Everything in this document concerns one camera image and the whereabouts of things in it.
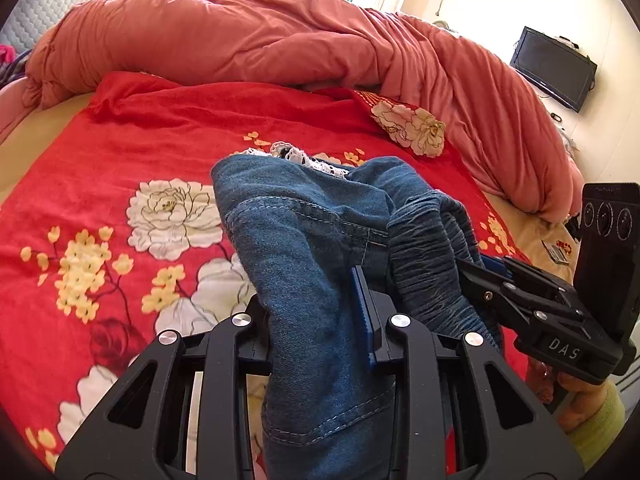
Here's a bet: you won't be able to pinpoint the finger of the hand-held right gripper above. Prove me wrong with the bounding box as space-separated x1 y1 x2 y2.
457 259 588 343
480 254 576 306

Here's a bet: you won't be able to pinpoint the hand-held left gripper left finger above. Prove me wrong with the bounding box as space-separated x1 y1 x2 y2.
54 296 273 480

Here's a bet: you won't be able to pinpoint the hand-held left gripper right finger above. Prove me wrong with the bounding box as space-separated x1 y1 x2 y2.
350 265 586 480

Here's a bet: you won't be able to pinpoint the blue denim jeans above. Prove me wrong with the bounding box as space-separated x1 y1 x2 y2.
211 141 506 480

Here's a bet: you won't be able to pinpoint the person's right forearm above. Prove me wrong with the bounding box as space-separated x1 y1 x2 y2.
567 382 628 471

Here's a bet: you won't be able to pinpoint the person's right hand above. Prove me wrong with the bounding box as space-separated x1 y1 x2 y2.
525 355 608 433

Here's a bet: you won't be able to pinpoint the dark flat packet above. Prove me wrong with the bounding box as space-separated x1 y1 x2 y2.
541 240 571 265

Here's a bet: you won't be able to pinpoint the black flat screen television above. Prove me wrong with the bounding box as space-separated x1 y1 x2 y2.
510 26 598 113

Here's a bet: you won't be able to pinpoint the red floral blanket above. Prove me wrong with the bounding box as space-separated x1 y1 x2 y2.
0 71 531 473

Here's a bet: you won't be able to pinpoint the coral pink duvet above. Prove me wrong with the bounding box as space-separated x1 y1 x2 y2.
22 0 583 223

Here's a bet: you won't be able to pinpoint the pink patterned cloth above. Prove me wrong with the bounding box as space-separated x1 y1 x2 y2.
0 44 18 86

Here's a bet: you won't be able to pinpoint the grey quilted headboard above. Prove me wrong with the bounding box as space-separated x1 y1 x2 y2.
0 0 126 56

